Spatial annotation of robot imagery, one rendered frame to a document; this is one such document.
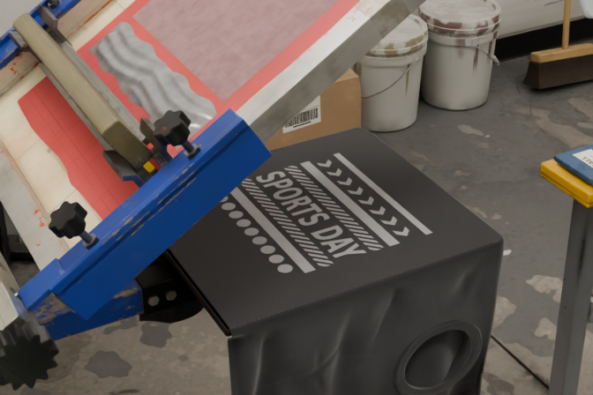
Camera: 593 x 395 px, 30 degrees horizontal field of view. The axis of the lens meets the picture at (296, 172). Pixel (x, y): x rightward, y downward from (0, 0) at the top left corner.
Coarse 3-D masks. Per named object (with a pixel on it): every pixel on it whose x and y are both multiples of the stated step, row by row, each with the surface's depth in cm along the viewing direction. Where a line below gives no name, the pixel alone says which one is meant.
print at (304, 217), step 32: (320, 160) 196; (256, 192) 187; (288, 192) 187; (320, 192) 187; (352, 192) 187; (384, 192) 187; (256, 224) 179; (288, 224) 178; (320, 224) 178; (352, 224) 178; (384, 224) 178; (416, 224) 178; (288, 256) 171; (320, 256) 170; (352, 256) 170
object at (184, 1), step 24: (144, 0) 171; (168, 0) 168; (192, 0) 164; (216, 0) 161; (144, 24) 167; (168, 24) 163; (192, 24) 160; (168, 48) 159; (96, 72) 165; (24, 96) 171; (48, 96) 167; (120, 96) 157; (48, 120) 163; (72, 120) 160; (48, 144) 159; (72, 144) 156
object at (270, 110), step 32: (96, 0) 175; (384, 0) 134; (416, 0) 136; (64, 32) 175; (352, 32) 134; (384, 32) 136; (32, 64) 175; (320, 64) 133; (352, 64) 135; (0, 96) 175; (256, 96) 135; (288, 96) 133; (256, 128) 133; (0, 160) 156; (0, 192) 150; (32, 192) 150; (32, 224) 142; (32, 256) 138
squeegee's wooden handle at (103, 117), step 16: (32, 32) 160; (32, 48) 157; (48, 48) 154; (48, 64) 151; (64, 64) 149; (64, 80) 146; (80, 80) 144; (80, 96) 142; (96, 96) 140; (96, 112) 137; (112, 112) 136; (96, 128) 135; (112, 128) 134; (128, 128) 136; (112, 144) 135; (128, 144) 136; (144, 144) 140; (128, 160) 137; (144, 160) 138
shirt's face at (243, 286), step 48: (336, 144) 202; (384, 144) 202; (432, 192) 186; (192, 240) 175; (240, 240) 175; (432, 240) 174; (480, 240) 174; (240, 288) 163; (288, 288) 163; (336, 288) 163
